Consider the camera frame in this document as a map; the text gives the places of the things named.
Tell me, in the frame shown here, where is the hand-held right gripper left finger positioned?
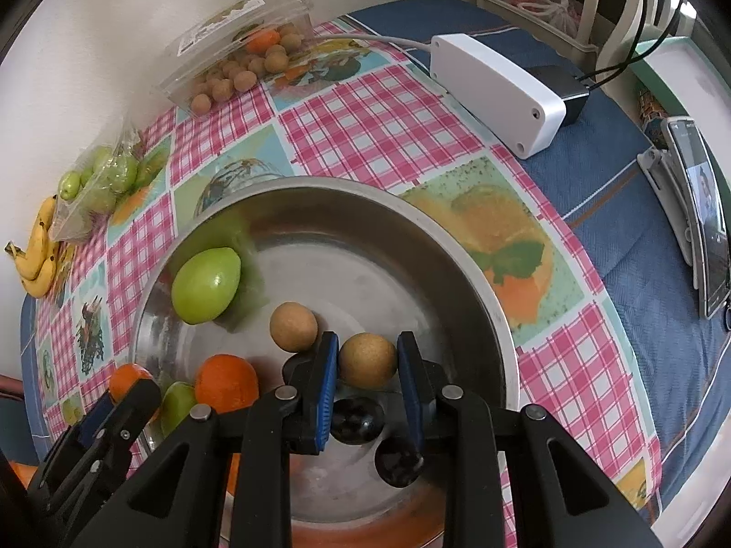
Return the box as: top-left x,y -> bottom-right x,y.
69,331 -> 340,548

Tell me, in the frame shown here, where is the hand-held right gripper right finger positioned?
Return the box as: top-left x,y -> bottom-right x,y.
397,331 -> 666,548

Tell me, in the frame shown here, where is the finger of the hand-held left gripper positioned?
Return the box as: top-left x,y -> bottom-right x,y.
111,379 -> 162,452
74,394 -> 115,446

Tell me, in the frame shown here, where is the dark purple plum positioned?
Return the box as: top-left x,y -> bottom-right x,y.
374,437 -> 424,489
282,353 -> 321,389
331,396 -> 385,445

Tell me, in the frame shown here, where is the small green jujube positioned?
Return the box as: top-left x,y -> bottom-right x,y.
160,382 -> 198,437

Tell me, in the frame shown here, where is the brown longan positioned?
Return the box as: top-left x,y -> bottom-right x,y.
270,302 -> 319,353
338,332 -> 399,389

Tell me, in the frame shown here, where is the large green mango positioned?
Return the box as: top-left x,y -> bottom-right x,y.
171,247 -> 242,325

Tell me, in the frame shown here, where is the stainless steel bowl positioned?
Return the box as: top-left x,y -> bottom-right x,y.
130,178 -> 520,548

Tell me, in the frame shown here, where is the person's left forearm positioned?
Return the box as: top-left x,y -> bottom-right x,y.
11,462 -> 41,489

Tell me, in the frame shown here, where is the yellow banana bunch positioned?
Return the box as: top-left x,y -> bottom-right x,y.
5,194 -> 61,299

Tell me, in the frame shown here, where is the clear bag of green jujubes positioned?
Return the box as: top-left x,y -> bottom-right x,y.
48,126 -> 166,243

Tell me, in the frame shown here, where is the blue blanket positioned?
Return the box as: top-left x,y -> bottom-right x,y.
20,0 -> 731,526

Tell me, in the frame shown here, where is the pile of boxed longans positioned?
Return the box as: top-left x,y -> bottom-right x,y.
190,26 -> 303,116

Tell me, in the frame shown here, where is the white plastic device box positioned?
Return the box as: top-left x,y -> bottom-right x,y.
429,33 -> 567,159

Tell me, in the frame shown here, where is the white phone stand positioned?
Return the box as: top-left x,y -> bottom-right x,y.
636,147 -> 706,292

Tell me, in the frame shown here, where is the black power adapter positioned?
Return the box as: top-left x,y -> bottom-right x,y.
525,65 -> 592,126

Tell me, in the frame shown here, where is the smartphone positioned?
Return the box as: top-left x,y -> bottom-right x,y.
661,116 -> 731,321

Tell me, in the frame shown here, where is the boxed orange tangerine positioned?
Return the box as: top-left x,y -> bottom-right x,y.
244,30 -> 282,53

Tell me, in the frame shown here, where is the clear plastic clamshell box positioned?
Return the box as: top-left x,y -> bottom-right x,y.
151,0 -> 316,118

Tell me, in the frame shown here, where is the clear plastic bag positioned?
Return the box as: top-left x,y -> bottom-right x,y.
499,0 -> 583,35

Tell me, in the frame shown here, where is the white cable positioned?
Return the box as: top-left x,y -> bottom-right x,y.
311,33 -> 435,61

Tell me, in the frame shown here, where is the black cable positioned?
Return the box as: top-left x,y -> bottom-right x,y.
577,0 -> 694,89

